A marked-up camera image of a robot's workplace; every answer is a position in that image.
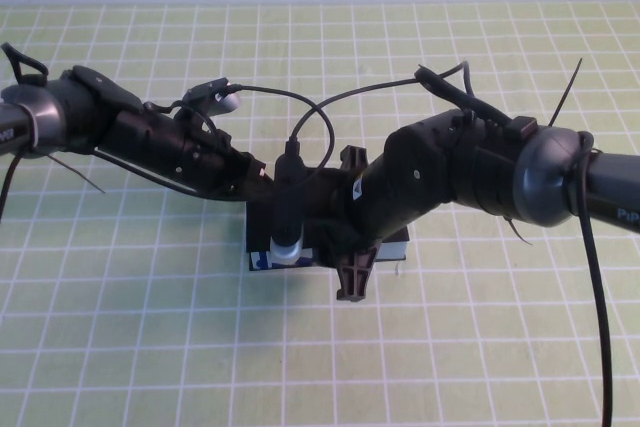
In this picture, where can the green white grid tablecloth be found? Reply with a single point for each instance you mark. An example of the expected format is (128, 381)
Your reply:
(150, 347)

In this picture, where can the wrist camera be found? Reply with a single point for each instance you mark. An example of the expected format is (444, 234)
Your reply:
(287, 207)
(210, 88)

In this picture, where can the right camera black bracket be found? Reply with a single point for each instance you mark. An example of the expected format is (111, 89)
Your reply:
(320, 187)

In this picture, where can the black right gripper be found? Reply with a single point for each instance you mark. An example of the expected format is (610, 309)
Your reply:
(360, 212)

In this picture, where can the black zip tie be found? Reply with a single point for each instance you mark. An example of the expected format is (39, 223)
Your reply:
(565, 94)
(77, 173)
(515, 232)

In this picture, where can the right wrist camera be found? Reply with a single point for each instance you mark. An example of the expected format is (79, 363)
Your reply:
(287, 207)

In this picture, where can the black printed glasses case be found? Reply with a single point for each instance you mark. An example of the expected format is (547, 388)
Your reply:
(260, 227)

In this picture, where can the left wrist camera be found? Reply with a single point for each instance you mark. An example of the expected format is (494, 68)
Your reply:
(210, 88)

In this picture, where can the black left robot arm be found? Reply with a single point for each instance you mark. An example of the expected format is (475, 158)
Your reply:
(65, 112)

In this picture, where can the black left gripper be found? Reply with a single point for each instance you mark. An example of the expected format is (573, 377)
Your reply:
(215, 162)

